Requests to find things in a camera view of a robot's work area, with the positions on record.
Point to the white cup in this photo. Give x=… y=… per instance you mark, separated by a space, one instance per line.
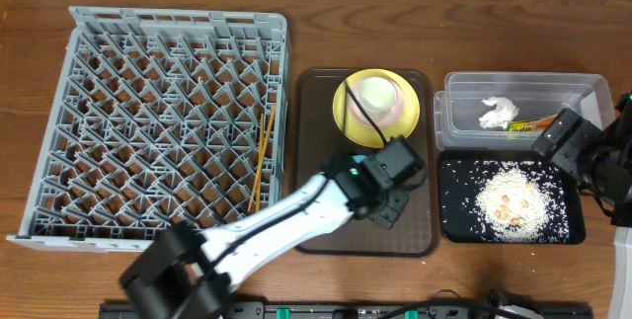
x=377 y=94

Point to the brown plastic tray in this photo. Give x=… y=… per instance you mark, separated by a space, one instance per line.
x=317 y=139

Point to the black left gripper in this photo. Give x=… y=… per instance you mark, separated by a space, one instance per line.
x=392 y=216

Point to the black waste tray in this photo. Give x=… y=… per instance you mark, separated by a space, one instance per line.
x=459 y=220

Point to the pink bowl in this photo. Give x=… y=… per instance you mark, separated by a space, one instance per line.
x=381 y=120

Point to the grey dishwasher rack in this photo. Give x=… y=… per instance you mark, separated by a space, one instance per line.
x=156 y=120

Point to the clear plastic bin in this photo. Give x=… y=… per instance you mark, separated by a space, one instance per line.
x=459 y=106

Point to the white tissue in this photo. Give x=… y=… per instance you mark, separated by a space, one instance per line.
x=503 y=113

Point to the yellow green snack wrapper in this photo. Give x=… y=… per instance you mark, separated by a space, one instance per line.
x=535 y=125

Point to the yellow plate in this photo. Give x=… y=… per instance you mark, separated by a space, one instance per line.
x=368 y=136

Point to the rice and nuts pile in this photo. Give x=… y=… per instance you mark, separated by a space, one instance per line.
x=513 y=203

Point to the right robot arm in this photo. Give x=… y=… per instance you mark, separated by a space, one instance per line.
x=600 y=161

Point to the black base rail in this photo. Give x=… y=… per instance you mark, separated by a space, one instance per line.
x=259 y=310

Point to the wooden chopstick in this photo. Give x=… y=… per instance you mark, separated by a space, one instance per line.
x=268 y=133
x=256 y=195

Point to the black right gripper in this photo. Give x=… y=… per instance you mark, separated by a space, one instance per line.
x=583 y=133

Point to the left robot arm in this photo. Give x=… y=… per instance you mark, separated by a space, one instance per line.
x=188 y=274

